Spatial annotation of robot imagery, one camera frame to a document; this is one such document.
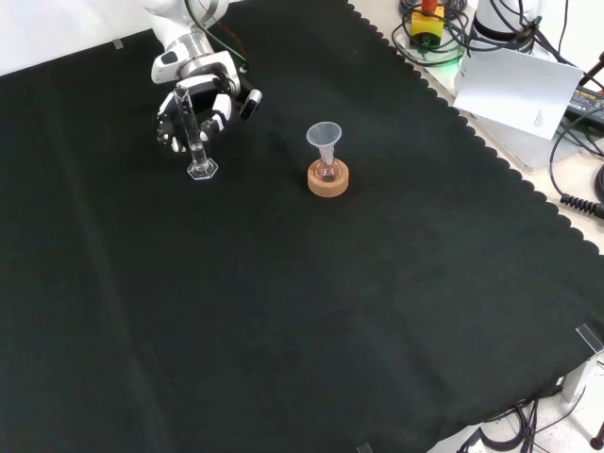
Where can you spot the black power adapter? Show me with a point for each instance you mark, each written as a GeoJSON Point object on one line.
{"type": "Point", "coordinates": [587, 106]}

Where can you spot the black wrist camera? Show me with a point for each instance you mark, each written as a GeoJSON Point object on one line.
{"type": "Point", "coordinates": [250, 105]}

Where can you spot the black scalloped table cloth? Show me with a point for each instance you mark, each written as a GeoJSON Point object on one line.
{"type": "Point", "coordinates": [283, 283]}

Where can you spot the clear glass graduated cylinder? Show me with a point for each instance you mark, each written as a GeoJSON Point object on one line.
{"type": "Point", "coordinates": [198, 158]}

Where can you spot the small round-bottom glass flask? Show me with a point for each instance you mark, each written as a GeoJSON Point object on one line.
{"type": "Point", "coordinates": [327, 171]}

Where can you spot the black tripod leg red foot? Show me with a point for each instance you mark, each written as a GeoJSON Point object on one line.
{"type": "Point", "coordinates": [598, 439]}

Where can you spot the clear plastic funnel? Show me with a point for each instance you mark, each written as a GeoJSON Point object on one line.
{"type": "Point", "coordinates": [323, 133]}

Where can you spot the clear tape strip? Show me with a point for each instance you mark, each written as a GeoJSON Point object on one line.
{"type": "Point", "coordinates": [118, 45]}
{"type": "Point", "coordinates": [591, 337]}
{"type": "Point", "coordinates": [364, 447]}

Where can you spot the white paper card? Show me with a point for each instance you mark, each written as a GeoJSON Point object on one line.
{"type": "Point", "coordinates": [514, 85]}

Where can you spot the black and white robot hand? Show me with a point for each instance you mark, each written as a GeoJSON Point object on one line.
{"type": "Point", "coordinates": [222, 111]}

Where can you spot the yellow emergency stop button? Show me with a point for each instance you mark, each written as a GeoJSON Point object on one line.
{"type": "Point", "coordinates": [427, 26]}

